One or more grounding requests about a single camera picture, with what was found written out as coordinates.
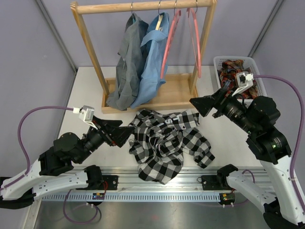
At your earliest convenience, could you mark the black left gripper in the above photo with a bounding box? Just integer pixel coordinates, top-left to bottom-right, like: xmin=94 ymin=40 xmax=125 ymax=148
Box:
xmin=75 ymin=116 xmax=136 ymax=165

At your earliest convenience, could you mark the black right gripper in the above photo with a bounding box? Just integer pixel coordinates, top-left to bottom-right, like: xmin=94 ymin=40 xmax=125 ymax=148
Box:
xmin=190 ymin=86 xmax=257 ymax=135

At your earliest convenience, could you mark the black white checkered shirt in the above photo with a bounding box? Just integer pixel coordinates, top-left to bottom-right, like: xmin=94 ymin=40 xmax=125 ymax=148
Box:
xmin=129 ymin=109 xmax=215 ymax=185

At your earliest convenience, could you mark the pink hanger with chrome hook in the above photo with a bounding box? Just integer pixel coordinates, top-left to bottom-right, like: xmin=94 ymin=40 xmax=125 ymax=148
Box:
xmin=160 ymin=1 xmax=181 ymax=79

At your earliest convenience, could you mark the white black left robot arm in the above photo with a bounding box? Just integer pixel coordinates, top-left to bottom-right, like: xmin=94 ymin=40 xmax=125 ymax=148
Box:
xmin=0 ymin=117 xmax=134 ymax=209

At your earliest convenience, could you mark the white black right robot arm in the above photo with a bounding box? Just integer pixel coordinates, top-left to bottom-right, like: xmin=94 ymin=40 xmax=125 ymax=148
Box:
xmin=190 ymin=89 xmax=305 ymax=229

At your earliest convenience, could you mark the red plaid shirt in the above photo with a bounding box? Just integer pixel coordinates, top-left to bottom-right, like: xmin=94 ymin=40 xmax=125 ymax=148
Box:
xmin=217 ymin=60 xmax=258 ymax=99

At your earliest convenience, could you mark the grey shirt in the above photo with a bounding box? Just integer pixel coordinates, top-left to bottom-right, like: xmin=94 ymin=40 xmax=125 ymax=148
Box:
xmin=106 ymin=13 xmax=148 ymax=111

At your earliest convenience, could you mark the blue shirt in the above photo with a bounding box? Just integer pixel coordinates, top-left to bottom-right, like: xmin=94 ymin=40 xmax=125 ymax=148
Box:
xmin=130 ymin=12 xmax=169 ymax=109

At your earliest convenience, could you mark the empty pink hanger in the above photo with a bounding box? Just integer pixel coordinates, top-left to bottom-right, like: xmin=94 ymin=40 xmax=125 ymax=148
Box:
xmin=186 ymin=8 xmax=201 ymax=78

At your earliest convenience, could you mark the wooden hanger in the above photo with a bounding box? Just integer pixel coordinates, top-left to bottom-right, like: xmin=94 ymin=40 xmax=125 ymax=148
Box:
xmin=155 ymin=0 xmax=164 ymax=31

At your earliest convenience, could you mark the grey shirt hanger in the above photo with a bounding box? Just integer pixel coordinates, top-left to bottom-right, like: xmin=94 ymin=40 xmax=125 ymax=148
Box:
xmin=130 ymin=0 xmax=137 ymax=22

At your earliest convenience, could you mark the wooden clothes rack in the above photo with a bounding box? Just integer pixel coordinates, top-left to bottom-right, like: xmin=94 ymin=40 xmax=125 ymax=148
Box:
xmin=70 ymin=0 xmax=217 ymax=114

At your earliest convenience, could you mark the white plastic basket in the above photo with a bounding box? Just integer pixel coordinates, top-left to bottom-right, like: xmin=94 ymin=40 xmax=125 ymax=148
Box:
xmin=213 ymin=56 xmax=267 ymax=107

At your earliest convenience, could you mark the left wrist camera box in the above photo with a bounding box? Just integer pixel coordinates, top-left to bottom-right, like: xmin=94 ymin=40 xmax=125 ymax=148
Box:
xmin=79 ymin=105 xmax=97 ymax=129

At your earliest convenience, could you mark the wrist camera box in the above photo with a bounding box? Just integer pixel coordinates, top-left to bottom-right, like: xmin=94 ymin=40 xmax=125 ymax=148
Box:
xmin=79 ymin=105 xmax=97 ymax=129
xmin=232 ymin=72 xmax=254 ymax=96

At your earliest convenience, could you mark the aluminium mounting rail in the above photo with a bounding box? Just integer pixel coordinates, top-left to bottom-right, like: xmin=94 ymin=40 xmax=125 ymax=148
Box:
xmin=31 ymin=167 xmax=292 ymax=194

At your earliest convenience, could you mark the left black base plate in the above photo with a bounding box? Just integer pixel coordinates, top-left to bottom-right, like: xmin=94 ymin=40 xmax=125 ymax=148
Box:
xmin=98 ymin=175 xmax=119 ymax=191

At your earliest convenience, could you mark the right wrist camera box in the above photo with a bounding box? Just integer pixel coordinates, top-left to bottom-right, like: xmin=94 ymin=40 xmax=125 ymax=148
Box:
xmin=232 ymin=72 xmax=254 ymax=96

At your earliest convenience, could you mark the slotted grey cable duct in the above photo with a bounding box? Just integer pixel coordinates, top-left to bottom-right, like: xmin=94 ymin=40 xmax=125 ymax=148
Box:
xmin=43 ymin=192 xmax=220 ymax=202

